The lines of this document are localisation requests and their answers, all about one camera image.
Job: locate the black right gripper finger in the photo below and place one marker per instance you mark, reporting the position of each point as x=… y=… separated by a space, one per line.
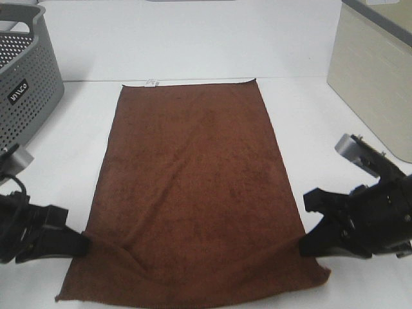
x=318 y=200
x=328 y=239

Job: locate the beige plastic bin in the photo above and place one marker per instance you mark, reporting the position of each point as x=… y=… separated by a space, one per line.
x=370 y=69

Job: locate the white towel label tag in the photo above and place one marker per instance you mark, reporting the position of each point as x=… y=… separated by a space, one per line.
x=151 y=83

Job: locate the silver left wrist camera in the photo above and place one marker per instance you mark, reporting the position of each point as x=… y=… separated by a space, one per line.
x=14 y=159

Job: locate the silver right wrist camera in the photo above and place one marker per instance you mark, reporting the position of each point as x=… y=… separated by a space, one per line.
x=358 y=152

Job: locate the grey perforated plastic basket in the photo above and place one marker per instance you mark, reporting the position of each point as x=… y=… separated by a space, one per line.
x=31 y=82

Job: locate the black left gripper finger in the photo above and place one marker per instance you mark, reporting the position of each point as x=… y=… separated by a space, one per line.
x=53 y=243
x=54 y=217

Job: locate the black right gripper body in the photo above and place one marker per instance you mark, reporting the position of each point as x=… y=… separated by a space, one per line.
x=375 y=220

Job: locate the brown towel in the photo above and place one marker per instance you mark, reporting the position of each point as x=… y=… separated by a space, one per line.
x=193 y=207

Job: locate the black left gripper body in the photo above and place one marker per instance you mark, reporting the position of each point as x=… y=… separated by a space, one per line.
x=19 y=219

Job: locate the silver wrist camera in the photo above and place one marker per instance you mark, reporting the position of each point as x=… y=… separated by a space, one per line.
x=14 y=159
x=358 y=152

